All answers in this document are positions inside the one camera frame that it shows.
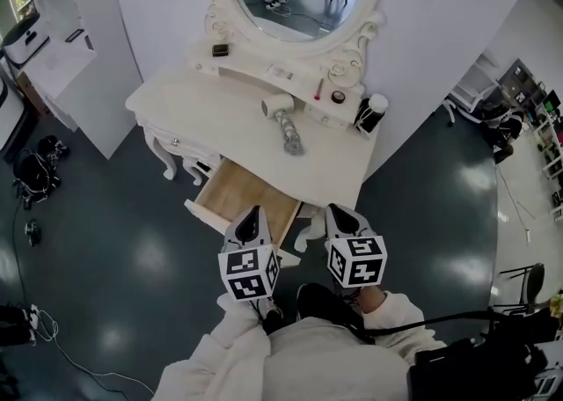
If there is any bottle with black sleeve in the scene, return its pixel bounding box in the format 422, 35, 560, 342
354, 92, 390, 135

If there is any person's right leg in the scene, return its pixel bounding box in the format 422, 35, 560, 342
296, 282, 375, 346

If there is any white floor cable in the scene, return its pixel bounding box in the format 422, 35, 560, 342
37, 307, 156, 394

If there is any white hair dryer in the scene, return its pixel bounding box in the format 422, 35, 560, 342
260, 91, 308, 157

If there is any person's right shoe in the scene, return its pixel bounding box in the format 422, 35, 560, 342
333, 285, 362, 306

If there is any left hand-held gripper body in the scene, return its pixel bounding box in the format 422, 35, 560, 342
218, 238, 282, 303

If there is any brown cardboard box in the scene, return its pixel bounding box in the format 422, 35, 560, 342
15, 69, 52, 118

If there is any white office chair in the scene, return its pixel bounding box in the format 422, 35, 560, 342
441, 80, 502, 128

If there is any white vanity dressing table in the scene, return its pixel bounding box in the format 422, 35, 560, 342
125, 33, 384, 256

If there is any person's shoe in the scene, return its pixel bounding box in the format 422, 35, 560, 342
258, 295, 285, 321
333, 285, 362, 306

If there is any black metal chair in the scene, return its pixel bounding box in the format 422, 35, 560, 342
499, 261, 547, 309

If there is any large wooden drawer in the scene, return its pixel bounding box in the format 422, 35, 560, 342
183, 157, 304, 269

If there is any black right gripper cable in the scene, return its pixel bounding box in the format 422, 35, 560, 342
342, 309, 492, 346

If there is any small black floor device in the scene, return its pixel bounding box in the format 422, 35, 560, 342
23, 219, 44, 247

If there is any person's leg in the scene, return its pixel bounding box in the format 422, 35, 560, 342
296, 282, 375, 346
262, 309, 294, 339

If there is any person's right forearm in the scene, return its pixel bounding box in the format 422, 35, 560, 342
354, 287, 448, 368

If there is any person's left leg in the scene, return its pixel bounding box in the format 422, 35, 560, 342
262, 309, 294, 339

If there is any long white office desk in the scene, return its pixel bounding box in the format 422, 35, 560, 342
530, 99, 563, 222

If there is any black equipment pack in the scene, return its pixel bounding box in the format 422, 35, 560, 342
406, 307, 563, 401

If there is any grey cubby shelf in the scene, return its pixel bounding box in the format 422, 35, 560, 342
496, 57, 549, 106

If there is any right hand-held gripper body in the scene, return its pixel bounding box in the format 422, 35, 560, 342
325, 235, 388, 289

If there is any person's white hoodie torso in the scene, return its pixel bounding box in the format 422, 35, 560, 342
206, 315, 417, 401

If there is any pile of black cables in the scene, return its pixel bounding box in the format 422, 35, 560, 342
11, 134, 72, 210

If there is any white flat packet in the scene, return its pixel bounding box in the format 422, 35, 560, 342
265, 62, 297, 81

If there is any person's left shoe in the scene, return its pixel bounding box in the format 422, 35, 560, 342
258, 295, 285, 321

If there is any person's left forearm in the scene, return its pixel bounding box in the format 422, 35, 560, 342
151, 292, 274, 401

